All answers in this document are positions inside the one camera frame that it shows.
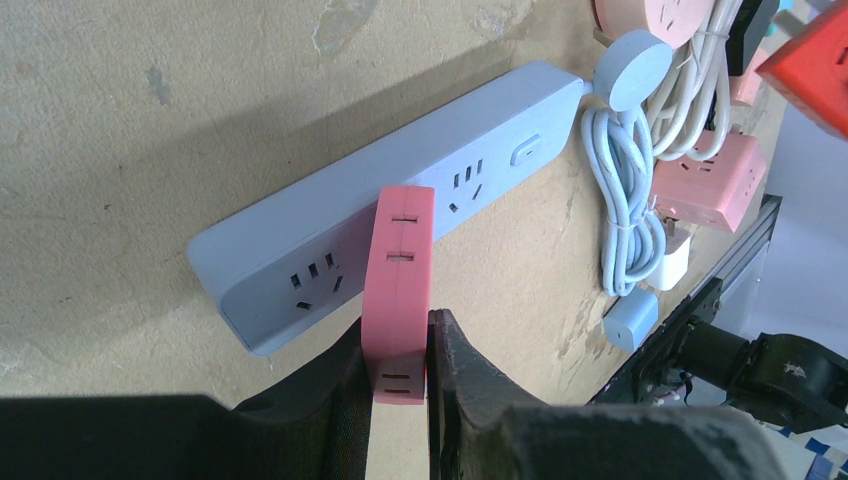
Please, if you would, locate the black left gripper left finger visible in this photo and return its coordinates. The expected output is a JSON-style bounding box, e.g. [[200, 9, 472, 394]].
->
[[1, 325, 372, 479]]

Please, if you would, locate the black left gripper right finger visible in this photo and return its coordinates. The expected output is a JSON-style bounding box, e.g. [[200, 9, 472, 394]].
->
[[427, 309, 785, 479]]

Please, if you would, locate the light blue power strip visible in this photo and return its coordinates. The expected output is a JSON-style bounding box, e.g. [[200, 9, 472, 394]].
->
[[187, 61, 586, 356]]

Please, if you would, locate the small pink plug block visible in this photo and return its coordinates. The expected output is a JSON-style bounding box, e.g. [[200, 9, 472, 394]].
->
[[361, 186, 435, 405]]

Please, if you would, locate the light blue cable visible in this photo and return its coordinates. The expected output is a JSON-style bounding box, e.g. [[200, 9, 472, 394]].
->
[[580, 29, 674, 298]]

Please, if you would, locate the pink cube power socket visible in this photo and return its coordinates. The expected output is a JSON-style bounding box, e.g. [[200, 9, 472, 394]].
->
[[651, 132, 767, 233]]

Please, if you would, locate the white power cord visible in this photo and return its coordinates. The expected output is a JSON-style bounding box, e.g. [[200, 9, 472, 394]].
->
[[645, 0, 747, 163]]

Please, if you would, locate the salmon pink USB charger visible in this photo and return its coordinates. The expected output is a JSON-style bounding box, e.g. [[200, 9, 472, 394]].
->
[[729, 47, 768, 107]]

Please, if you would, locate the pink round socket base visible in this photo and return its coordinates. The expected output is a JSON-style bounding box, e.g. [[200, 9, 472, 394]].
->
[[592, 0, 715, 49]]

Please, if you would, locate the red cube socket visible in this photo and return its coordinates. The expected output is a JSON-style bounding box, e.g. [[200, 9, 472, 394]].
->
[[756, 1, 847, 140]]

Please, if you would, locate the light blue wall plug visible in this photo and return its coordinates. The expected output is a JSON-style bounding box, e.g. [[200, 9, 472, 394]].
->
[[602, 287, 660, 354]]

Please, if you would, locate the aluminium rail frame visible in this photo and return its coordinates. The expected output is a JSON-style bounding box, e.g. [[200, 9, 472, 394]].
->
[[688, 194, 783, 297]]

